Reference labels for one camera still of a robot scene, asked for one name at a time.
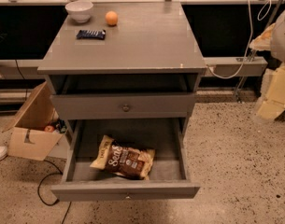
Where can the brown chip bag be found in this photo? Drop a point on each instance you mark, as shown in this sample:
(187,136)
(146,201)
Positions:
(128,162)

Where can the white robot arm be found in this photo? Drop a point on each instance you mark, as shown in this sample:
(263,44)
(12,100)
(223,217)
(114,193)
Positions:
(271,104)

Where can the grey wooden drawer cabinet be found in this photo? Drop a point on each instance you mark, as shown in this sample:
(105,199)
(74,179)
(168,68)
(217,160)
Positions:
(151,49)

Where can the closed grey top drawer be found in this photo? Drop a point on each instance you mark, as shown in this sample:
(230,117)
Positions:
(109,106)

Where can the open grey middle drawer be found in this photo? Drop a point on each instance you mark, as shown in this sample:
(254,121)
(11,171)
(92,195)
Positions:
(168,177)

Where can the round brass top knob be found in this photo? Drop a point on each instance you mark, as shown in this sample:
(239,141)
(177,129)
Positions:
(126,108)

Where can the dark blue snack bar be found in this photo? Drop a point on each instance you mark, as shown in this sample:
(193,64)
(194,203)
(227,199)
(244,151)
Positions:
(91,34)

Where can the orange fruit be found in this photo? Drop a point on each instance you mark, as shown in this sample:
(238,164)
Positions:
(111,18)

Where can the red apple in box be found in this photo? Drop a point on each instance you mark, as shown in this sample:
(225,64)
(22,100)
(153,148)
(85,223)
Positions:
(49,129)

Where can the open cardboard box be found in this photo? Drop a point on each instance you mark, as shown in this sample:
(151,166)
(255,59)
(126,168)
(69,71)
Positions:
(28,139)

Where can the white ceramic bowl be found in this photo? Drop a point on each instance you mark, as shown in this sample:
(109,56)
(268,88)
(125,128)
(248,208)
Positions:
(80,11)

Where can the metal diagonal pole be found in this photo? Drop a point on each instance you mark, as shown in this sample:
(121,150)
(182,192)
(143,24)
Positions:
(272,38)

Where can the grey metal wall rail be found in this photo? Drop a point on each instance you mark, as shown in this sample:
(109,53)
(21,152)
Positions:
(233,66)

